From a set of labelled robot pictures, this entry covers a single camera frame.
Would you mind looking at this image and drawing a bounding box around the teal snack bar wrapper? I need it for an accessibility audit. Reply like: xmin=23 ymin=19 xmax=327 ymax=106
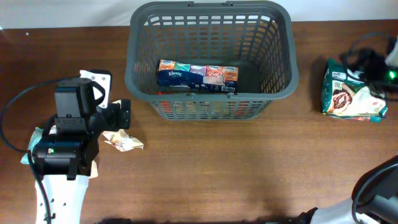
xmin=21 ymin=127 xmax=44 ymax=165

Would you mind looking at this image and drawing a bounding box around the cream brown snack wrapper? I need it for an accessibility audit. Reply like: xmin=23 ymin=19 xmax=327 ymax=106
xmin=90 ymin=159 xmax=98 ymax=179

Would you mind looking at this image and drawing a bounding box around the green tortilla wrap package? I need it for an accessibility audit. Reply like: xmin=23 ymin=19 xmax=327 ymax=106
xmin=321 ymin=58 xmax=388 ymax=123

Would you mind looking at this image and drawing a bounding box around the cream snack bag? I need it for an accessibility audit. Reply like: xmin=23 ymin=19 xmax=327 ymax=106
xmin=101 ymin=100 xmax=144 ymax=152

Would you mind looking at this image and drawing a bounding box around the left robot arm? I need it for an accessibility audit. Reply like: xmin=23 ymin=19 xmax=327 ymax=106
xmin=28 ymin=78 xmax=131 ymax=223

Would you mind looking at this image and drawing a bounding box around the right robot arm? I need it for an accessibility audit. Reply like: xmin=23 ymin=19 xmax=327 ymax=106
xmin=286 ymin=35 xmax=397 ymax=223

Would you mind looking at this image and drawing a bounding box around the grey plastic basket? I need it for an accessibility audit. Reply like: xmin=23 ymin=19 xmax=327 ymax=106
xmin=124 ymin=1 xmax=299 ymax=120

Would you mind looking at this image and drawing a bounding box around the blue Kleenex tissue multipack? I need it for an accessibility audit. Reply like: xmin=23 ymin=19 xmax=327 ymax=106
xmin=157 ymin=60 xmax=239 ymax=93

